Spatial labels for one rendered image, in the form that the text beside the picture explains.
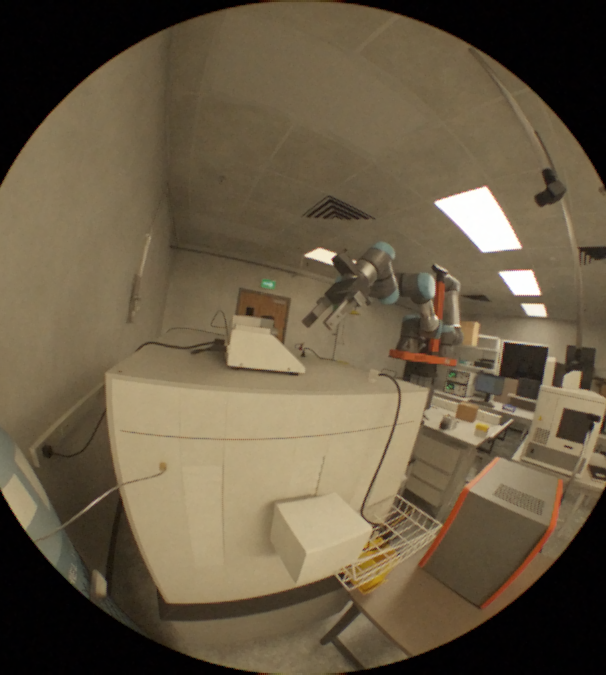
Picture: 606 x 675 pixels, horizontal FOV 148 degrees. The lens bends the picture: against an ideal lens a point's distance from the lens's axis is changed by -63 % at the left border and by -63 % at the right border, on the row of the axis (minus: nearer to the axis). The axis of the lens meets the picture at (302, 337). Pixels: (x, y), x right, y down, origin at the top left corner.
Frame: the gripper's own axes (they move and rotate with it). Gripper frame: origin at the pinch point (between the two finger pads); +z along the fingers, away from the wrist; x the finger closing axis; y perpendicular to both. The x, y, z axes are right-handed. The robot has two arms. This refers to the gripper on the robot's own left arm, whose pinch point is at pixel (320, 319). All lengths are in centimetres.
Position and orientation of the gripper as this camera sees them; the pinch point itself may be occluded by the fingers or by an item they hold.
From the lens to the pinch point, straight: 58.9
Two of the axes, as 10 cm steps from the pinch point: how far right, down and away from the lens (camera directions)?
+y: 6.5, 7.0, 3.1
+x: -3.7, -0.8, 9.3
